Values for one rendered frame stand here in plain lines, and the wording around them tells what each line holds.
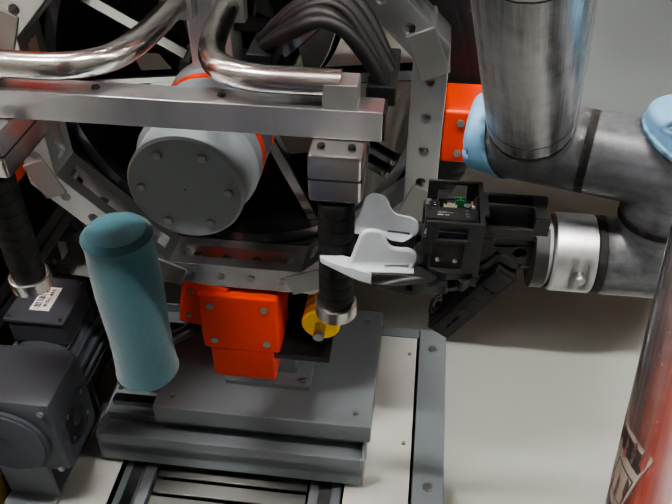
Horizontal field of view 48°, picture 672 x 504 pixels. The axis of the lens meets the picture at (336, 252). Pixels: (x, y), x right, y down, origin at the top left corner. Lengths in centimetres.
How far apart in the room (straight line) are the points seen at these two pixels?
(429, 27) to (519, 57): 37
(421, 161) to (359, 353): 64
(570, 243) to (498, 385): 107
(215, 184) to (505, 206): 30
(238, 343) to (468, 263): 54
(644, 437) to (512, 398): 149
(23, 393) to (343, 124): 76
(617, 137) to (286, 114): 29
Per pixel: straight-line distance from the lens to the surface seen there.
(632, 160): 67
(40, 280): 88
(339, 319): 78
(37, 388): 127
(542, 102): 55
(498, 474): 161
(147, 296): 99
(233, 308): 111
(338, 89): 67
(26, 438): 130
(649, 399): 26
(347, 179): 68
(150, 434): 149
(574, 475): 165
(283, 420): 138
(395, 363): 166
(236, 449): 142
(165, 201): 83
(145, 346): 104
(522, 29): 46
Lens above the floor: 130
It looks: 39 degrees down
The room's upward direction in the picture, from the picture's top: straight up
